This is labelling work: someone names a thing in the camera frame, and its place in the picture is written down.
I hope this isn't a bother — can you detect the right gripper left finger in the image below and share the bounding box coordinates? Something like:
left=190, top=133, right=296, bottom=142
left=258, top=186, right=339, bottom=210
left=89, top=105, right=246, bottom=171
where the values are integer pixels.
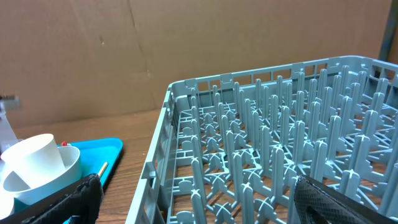
left=1, top=173, right=104, bottom=224

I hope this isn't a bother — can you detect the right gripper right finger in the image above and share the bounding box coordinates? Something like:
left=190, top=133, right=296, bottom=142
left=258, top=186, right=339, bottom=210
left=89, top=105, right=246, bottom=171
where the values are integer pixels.
left=294, top=175, right=397, bottom=224

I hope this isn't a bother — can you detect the grey bowl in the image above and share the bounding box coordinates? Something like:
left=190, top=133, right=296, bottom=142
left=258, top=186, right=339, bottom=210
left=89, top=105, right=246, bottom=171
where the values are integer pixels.
left=1, top=146, right=83, bottom=206

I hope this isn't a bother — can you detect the white paper cup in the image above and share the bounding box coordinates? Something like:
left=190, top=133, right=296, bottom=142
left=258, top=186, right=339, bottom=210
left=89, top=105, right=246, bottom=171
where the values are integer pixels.
left=1, top=133, right=66, bottom=188

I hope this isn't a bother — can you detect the small pink bowl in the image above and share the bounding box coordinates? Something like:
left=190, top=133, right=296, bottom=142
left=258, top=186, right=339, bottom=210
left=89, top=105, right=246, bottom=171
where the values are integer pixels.
left=0, top=191, right=14, bottom=220

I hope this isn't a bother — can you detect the grey dishwasher rack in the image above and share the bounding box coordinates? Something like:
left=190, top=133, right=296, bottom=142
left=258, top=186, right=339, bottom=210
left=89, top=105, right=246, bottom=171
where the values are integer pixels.
left=126, top=55, right=397, bottom=223

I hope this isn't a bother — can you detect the wooden chopstick left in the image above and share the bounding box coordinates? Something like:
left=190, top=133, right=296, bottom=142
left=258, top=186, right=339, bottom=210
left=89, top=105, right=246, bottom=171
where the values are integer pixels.
left=98, top=162, right=108, bottom=177

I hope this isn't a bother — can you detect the teal plastic tray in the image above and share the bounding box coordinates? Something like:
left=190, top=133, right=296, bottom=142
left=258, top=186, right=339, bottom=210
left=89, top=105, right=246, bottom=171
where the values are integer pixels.
left=1, top=138, right=123, bottom=214

